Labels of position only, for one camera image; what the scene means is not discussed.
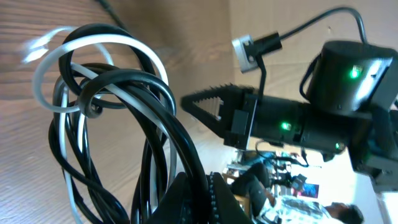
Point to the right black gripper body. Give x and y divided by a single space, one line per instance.
244 106

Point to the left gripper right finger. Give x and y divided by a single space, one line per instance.
224 208

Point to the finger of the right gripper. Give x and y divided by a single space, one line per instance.
214 107

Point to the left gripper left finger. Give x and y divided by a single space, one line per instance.
176 205

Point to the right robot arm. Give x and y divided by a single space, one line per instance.
349 91

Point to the person in background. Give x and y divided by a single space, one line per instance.
268 208

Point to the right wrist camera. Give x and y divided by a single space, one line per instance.
246 62

